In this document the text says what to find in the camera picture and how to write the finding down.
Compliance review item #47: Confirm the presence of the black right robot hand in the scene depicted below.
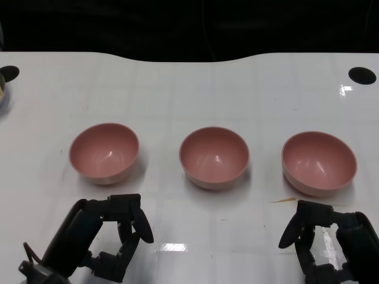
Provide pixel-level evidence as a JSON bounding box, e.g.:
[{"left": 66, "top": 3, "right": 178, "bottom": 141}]
[{"left": 278, "top": 199, "right": 379, "bottom": 284}]

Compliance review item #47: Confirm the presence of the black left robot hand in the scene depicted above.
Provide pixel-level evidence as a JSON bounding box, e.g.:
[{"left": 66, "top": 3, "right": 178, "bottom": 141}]
[{"left": 41, "top": 193, "right": 155, "bottom": 282}]

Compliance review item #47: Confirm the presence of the pink plastic bowl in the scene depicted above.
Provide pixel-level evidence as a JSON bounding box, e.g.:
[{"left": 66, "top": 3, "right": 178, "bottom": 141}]
[
  {"left": 281, "top": 131, "right": 358, "bottom": 198},
  {"left": 178, "top": 126, "right": 250, "bottom": 191},
  {"left": 69, "top": 122, "right": 140, "bottom": 186}
]

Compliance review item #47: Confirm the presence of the metal container with beige contents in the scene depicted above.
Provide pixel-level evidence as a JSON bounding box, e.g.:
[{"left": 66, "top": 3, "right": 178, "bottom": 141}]
[{"left": 0, "top": 72, "right": 11, "bottom": 112}]

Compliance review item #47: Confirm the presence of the black round table grommet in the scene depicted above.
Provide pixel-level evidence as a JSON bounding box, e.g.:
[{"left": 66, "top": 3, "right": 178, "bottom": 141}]
[
  {"left": 0, "top": 65, "right": 20, "bottom": 84},
  {"left": 348, "top": 66, "right": 377, "bottom": 85}
]

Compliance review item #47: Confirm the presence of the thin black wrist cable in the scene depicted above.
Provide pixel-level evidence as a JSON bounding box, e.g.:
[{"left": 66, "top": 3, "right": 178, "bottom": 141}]
[{"left": 23, "top": 241, "right": 42, "bottom": 264}]

